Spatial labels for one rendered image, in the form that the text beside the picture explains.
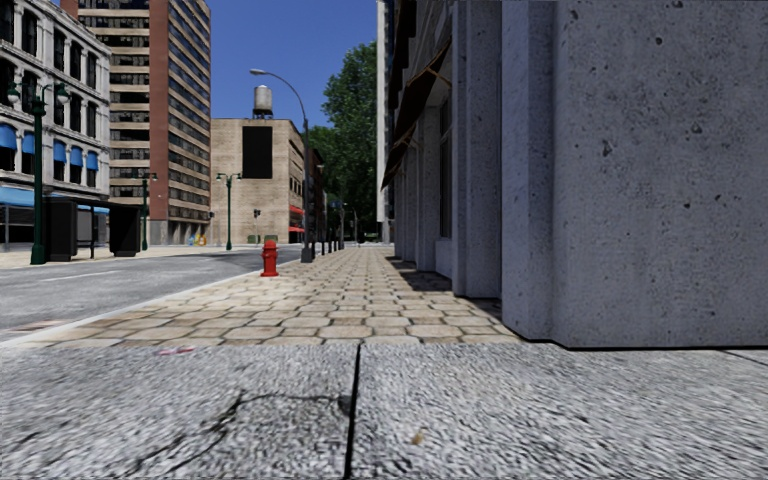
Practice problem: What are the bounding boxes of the dark red brick building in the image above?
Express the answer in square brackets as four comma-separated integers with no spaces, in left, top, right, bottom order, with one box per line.
[303,148,328,244]

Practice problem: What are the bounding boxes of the grey street lamp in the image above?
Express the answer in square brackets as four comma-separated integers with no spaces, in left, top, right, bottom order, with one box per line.
[249,67,316,264]

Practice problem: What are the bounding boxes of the trees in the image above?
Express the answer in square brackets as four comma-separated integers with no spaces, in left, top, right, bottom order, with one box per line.
[308,40,379,242]

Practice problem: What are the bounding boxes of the red fire hydrant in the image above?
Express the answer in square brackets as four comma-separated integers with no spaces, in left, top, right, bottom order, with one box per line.
[260,239,281,278]

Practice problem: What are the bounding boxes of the tan brick building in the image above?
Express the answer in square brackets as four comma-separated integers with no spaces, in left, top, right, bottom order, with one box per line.
[209,84,307,246]

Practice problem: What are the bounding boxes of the green street lamp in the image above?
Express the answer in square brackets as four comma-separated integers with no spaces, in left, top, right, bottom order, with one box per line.
[5,79,71,266]
[136,172,160,252]
[215,172,244,252]

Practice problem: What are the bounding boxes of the pale concrete building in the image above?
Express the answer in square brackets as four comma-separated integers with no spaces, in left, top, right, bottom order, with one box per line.
[381,0,768,350]

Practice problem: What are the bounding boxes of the red brick tower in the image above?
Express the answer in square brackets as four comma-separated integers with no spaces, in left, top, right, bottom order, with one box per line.
[59,0,212,246]

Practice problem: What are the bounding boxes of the black bus shelter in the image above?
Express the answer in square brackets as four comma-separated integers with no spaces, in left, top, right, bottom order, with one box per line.
[41,195,142,263]

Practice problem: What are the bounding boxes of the pale stone building blue awnings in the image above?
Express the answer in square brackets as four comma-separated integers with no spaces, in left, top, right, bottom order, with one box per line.
[0,0,113,246]

